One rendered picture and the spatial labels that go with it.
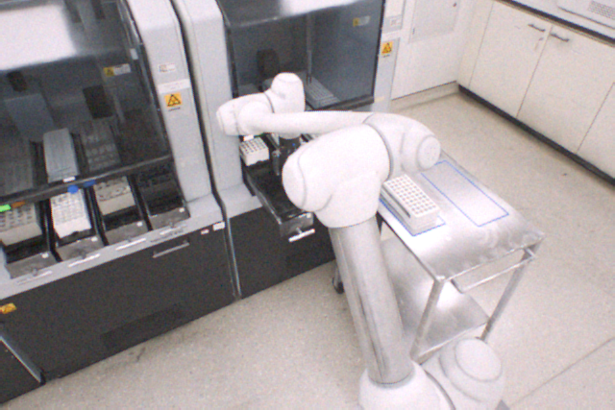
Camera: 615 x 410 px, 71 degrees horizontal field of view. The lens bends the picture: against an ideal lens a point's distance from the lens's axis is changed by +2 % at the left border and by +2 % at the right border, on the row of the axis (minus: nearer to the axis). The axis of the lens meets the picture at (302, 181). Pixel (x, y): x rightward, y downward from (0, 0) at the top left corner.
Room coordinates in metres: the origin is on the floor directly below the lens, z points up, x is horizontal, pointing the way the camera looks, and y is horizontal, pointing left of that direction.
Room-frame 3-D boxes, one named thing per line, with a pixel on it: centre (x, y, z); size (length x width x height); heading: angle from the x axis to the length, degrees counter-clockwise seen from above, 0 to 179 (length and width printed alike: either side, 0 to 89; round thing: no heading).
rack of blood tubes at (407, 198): (1.16, -0.36, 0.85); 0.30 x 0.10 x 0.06; 25
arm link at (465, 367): (0.47, -0.39, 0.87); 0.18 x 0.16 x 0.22; 119
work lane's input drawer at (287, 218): (1.36, 0.17, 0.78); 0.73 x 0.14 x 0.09; 28
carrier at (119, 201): (1.11, 0.67, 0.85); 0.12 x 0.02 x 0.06; 118
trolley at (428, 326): (1.15, -0.50, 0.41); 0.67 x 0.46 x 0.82; 26
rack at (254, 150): (1.52, 0.25, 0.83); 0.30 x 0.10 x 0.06; 28
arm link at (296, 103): (1.21, 0.06, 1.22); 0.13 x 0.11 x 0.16; 119
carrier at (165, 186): (1.18, 0.53, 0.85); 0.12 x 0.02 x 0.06; 118
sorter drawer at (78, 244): (1.25, 0.91, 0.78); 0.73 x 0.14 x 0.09; 28
